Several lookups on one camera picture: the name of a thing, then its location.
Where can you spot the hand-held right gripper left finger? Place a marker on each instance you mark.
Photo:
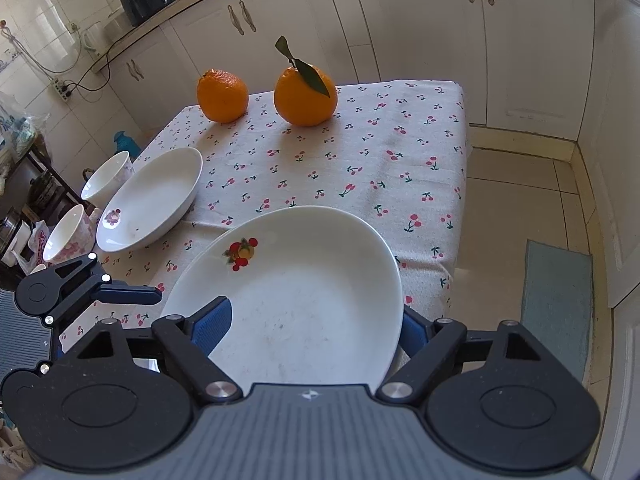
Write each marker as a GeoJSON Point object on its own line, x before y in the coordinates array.
{"type": "Point", "coordinates": [215, 325]}

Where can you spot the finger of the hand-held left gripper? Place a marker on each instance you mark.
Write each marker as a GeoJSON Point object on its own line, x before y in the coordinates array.
{"type": "Point", "coordinates": [132, 294]}

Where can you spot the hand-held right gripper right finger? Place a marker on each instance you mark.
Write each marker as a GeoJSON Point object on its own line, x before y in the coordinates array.
{"type": "Point", "coordinates": [411, 331]}

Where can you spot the white bowl pink floral print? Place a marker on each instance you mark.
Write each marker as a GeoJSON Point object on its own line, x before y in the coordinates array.
{"type": "Point", "coordinates": [107, 175]}
{"type": "Point", "coordinates": [67, 232]}

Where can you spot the white plate pink flower print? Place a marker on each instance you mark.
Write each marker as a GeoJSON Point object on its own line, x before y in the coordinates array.
{"type": "Point", "coordinates": [150, 200]}

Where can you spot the white plate fruit print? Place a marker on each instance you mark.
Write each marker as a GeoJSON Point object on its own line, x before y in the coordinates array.
{"type": "Point", "coordinates": [310, 300]}

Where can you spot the white plastic bag red print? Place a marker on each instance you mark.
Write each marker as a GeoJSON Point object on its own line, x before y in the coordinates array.
{"type": "Point", "coordinates": [37, 240]}

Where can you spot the steel pot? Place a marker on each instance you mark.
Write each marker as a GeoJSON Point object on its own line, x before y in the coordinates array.
{"type": "Point", "coordinates": [12, 232]}

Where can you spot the black pot with lid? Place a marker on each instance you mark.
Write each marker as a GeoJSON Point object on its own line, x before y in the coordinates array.
{"type": "Point", "coordinates": [45, 192]}

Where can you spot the grey-green floor mat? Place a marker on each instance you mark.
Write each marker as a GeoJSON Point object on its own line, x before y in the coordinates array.
{"type": "Point", "coordinates": [555, 305]}

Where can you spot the black metal storage rack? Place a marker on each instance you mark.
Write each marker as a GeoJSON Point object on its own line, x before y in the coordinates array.
{"type": "Point", "coordinates": [50, 172]}

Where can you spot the blue thermos jug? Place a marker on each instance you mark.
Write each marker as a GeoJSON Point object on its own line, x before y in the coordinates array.
{"type": "Point", "coordinates": [122, 141]}

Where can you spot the cherry print tablecloth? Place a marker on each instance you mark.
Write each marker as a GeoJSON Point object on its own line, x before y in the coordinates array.
{"type": "Point", "coordinates": [350, 160]}

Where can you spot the clear plastic bag teal contents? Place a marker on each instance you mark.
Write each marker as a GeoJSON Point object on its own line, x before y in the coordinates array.
{"type": "Point", "coordinates": [17, 127]}

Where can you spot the white power strip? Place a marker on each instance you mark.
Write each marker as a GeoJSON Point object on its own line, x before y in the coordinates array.
{"type": "Point", "coordinates": [62, 89]}

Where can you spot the orange with green leaf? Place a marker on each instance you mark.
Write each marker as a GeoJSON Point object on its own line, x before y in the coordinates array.
{"type": "Point", "coordinates": [305, 100]}

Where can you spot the white electric kettle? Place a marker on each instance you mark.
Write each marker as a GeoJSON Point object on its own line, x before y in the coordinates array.
{"type": "Point", "coordinates": [92, 37]}

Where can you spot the white kitchen cabinets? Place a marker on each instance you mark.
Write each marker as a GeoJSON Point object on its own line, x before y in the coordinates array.
{"type": "Point", "coordinates": [400, 20]}

